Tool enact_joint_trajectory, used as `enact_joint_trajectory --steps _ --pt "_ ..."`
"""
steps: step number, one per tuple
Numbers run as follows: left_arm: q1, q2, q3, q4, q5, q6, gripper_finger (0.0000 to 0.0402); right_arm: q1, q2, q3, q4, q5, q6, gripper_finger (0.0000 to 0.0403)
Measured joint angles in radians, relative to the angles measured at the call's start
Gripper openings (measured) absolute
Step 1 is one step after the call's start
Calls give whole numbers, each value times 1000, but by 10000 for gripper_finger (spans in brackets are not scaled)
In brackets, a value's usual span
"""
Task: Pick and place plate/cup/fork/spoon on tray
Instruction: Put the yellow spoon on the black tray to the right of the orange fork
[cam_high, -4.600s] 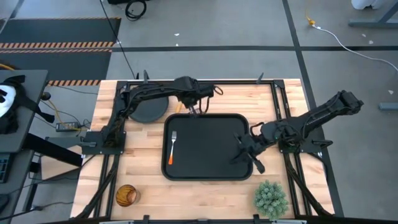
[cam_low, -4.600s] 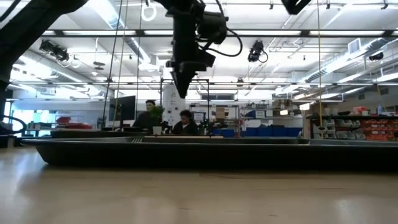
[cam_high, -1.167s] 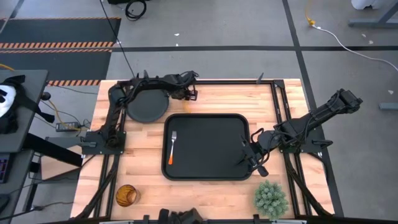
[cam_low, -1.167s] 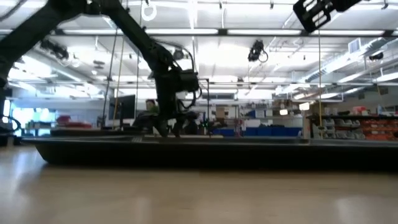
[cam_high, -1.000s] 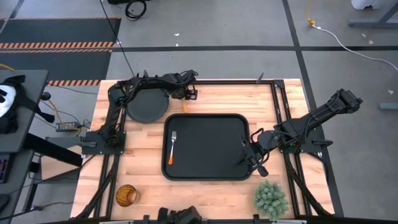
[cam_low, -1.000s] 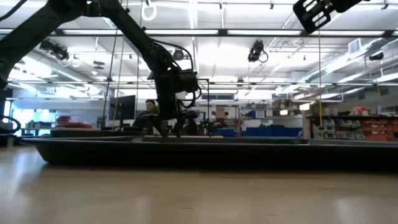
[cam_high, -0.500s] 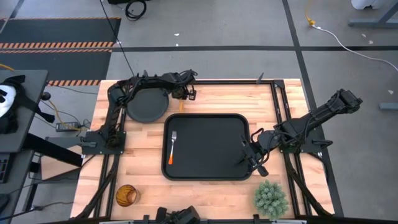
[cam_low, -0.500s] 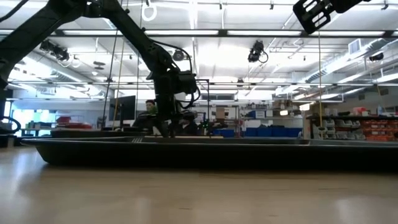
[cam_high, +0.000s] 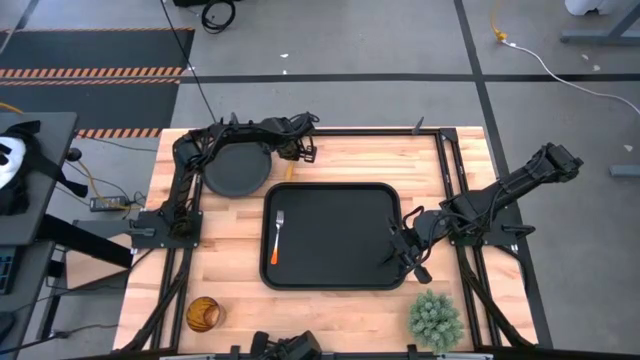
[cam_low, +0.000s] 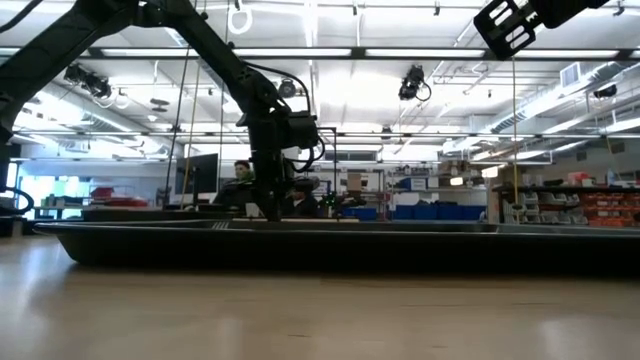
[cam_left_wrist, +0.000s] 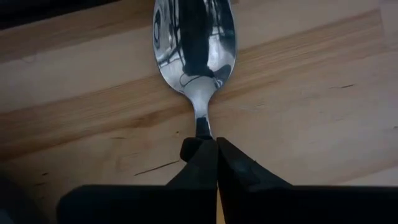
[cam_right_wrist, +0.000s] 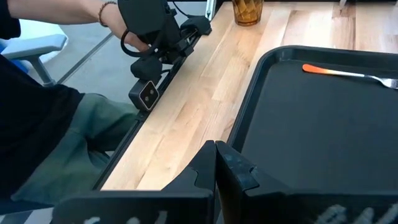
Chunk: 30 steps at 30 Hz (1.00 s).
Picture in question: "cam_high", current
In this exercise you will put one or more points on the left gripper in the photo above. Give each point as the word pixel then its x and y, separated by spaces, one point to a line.
pixel 292 131

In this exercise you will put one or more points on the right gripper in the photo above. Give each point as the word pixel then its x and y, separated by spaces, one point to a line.
pixel 414 245

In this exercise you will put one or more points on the black rectangular plastic tray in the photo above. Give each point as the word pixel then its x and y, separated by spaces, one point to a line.
pixel 335 235

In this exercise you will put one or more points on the black round plate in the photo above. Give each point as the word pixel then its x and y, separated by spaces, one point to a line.
pixel 236 170

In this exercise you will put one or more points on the amber ribbed glass cup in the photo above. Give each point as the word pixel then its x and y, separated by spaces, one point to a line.
pixel 204 315

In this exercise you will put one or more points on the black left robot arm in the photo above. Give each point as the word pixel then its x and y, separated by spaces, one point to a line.
pixel 185 150

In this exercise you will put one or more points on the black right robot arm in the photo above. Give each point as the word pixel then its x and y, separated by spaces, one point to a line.
pixel 525 180

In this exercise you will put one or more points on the small green artificial plant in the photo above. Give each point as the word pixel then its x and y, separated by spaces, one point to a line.
pixel 435 321

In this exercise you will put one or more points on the black power adapter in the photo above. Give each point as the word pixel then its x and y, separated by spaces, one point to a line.
pixel 107 203

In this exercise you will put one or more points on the black hazard-striped floor mat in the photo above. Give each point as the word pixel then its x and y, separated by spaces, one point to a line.
pixel 90 107
pixel 90 50

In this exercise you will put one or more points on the dark grey side desk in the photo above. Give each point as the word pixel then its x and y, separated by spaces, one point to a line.
pixel 55 150

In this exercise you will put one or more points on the black and white bag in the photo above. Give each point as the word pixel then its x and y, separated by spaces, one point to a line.
pixel 15 160

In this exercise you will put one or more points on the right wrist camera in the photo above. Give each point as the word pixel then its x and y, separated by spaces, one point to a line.
pixel 423 274

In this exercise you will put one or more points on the black aluminium table frame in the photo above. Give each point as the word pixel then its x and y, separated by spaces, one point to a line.
pixel 447 160

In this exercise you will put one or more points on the black table-level camera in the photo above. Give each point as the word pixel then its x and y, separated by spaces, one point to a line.
pixel 290 347

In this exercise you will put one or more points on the grey table leg frame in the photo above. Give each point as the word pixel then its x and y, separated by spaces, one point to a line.
pixel 600 36

